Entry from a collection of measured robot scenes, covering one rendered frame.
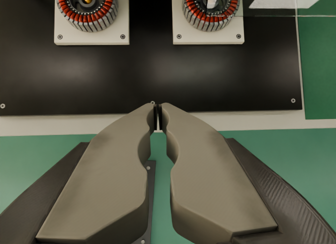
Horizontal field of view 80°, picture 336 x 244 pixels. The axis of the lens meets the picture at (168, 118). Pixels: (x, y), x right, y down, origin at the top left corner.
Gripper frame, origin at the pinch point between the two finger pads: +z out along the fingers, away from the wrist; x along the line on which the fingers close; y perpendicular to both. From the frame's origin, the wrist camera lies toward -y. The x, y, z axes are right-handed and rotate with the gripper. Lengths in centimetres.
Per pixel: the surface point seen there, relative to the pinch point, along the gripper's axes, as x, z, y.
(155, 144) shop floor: -2, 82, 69
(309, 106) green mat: 34.0, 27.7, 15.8
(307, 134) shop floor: 90, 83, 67
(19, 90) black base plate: -28.0, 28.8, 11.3
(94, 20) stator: -11.5, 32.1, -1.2
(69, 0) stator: -16.3, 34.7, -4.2
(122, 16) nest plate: -6.9, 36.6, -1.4
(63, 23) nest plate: -18.9, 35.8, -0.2
